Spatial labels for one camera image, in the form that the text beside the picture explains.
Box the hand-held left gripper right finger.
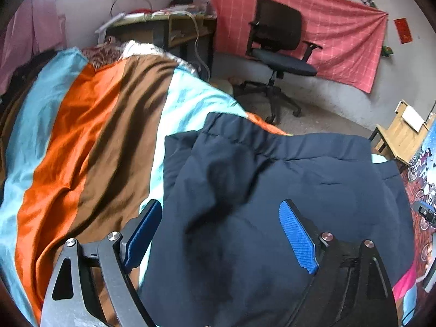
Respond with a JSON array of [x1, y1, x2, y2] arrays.
[[278, 199, 399, 327]]

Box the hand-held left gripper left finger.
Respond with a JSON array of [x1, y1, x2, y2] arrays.
[[40, 199, 163, 327]]

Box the navy padded jacket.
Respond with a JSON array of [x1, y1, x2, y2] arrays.
[[138, 112, 415, 327]]

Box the printed blanket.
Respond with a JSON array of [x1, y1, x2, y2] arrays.
[[392, 119, 436, 317]]

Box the small wooden stool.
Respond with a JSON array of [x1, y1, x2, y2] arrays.
[[369, 99, 436, 169]]

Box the white sheet on stool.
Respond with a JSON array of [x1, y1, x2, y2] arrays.
[[402, 105, 427, 132]]

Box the striped teal orange brown blanket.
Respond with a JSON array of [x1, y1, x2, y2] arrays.
[[0, 48, 293, 327]]

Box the red white patterned cloth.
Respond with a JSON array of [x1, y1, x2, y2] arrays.
[[82, 39, 127, 69]]

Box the white fluffy blanket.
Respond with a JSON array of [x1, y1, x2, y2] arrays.
[[122, 40, 199, 75]]

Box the dark cloth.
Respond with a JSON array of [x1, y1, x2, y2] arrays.
[[0, 49, 59, 103]]

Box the wooden desk with shelves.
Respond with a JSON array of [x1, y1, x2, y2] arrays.
[[97, 7, 219, 79]]

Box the black office chair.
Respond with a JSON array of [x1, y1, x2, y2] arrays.
[[233, 0, 323, 125]]

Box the white papers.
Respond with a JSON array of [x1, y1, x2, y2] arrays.
[[96, 12, 127, 34]]

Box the pink curtain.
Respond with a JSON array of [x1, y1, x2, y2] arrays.
[[0, 0, 67, 92]]

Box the red wall paper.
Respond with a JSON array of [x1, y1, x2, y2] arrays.
[[394, 18, 413, 44]]

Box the pink checked wall cloth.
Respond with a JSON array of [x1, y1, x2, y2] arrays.
[[206, 0, 389, 93]]

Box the white cable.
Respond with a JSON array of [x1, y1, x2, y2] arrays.
[[189, 14, 212, 82]]

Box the thin wire hoop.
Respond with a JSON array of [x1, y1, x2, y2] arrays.
[[111, 0, 153, 15]]

